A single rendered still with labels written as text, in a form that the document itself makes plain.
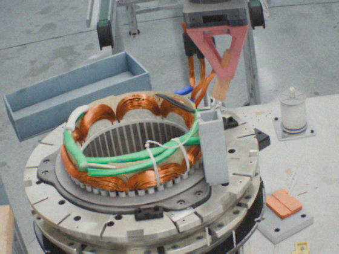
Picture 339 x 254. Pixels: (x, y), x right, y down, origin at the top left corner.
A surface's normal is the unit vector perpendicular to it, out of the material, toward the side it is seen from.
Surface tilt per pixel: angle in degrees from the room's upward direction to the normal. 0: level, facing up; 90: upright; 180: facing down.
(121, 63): 90
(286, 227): 0
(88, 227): 0
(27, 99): 90
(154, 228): 0
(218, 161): 90
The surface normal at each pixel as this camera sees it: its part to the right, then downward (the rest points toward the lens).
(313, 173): -0.14, -0.84
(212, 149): 0.08, 0.52
